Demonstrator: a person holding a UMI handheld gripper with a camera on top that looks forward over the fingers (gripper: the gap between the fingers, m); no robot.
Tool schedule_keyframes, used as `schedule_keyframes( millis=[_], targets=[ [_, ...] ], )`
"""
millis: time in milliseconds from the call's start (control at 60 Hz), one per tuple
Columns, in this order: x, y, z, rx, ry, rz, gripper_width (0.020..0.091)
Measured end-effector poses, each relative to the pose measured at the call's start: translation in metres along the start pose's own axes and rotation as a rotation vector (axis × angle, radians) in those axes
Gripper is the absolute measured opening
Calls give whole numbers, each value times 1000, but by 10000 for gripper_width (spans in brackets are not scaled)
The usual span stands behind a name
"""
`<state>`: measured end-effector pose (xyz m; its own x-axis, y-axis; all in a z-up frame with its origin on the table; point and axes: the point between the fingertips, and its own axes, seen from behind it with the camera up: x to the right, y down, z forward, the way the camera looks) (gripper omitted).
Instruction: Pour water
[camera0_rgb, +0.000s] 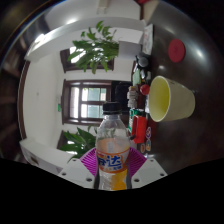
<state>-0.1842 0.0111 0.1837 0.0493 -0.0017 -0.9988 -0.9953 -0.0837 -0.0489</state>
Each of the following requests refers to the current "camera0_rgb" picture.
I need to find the red box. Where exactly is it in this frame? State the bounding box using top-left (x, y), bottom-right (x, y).
top-left (131, 114), bottom-right (148, 144)

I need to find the green book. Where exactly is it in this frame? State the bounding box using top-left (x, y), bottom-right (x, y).
top-left (131, 68), bottom-right (143, 87)

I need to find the sheet of round stickers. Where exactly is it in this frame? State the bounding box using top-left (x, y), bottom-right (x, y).
top-left (139, 126), bottom-right (153, 154)

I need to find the dark wooden double door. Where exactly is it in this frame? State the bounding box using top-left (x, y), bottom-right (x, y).
top-left (62, 79), bottom-right (113, 126)

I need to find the pale yellow cup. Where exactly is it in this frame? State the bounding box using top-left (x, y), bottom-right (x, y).
top-left (148, 75), bottom-right (196, 123)

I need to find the dark framed window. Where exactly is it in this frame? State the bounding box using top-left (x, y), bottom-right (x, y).
top-left (56, 129), bottom-right (73, 150)
top-left (59, 46), bottom-right (116, 74)

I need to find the small green box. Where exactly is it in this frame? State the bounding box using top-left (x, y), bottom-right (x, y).
top-left (128, 108), bottom-right (146, 133)

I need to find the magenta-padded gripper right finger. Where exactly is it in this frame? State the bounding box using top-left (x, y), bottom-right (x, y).
top-left (126, 146), bottom-right (168, 190)

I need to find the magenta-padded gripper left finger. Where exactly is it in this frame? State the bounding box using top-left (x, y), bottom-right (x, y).
top-left (57, 147), bottom-right (100, 190)

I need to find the box of small white items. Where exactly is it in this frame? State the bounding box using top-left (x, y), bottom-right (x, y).
top-left (126, 85), bottom-right (140, 109)

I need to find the dark grey rounded object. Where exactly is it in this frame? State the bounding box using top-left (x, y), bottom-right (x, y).
top-left (137, 55), bottom-right (150, 69)

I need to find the green potted plant white pot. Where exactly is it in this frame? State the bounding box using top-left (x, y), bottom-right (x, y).
top-left (67, 20), bottom-right (144, 75)
top-left (59, 125), bottom-right (99, 163)

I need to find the small red ball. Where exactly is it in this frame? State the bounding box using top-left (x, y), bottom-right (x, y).
top-left (139, 83), bottom-right (151, 96)

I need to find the black chair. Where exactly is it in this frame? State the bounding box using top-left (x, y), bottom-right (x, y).
top-left (110, 80), bottom-right (134, 114)

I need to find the white printed magazine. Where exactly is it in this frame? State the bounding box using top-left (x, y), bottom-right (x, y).
top-left (141, 23), bottom-right (154, 56)

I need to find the clear orange drink bottle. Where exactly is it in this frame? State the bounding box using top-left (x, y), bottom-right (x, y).
top-left (95, 101), bottom-right (132, 192)

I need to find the flat round red coaster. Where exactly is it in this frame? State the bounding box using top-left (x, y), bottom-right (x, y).
top-left (167, 38), bottom-right (186, 64)

